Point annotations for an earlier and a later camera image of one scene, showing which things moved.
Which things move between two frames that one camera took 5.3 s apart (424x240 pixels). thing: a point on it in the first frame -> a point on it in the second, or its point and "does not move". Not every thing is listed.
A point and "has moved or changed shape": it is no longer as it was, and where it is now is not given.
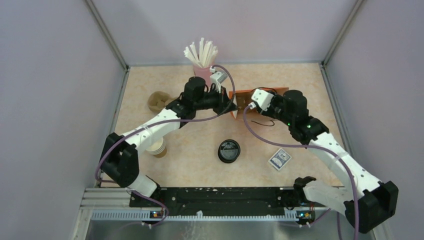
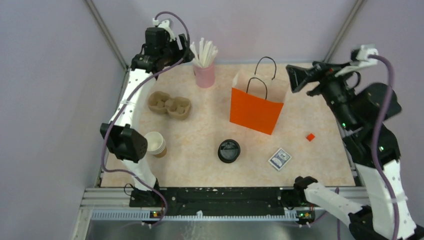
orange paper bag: x=242 y=98 has moved or changed shape
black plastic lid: x=228 y=151 does not move
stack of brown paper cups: x=158 y=148 does not move
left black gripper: x=223 y=101 -> x=184 y=45
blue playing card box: x=280 y=159 does not move
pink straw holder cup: x=204 y=72 does not move
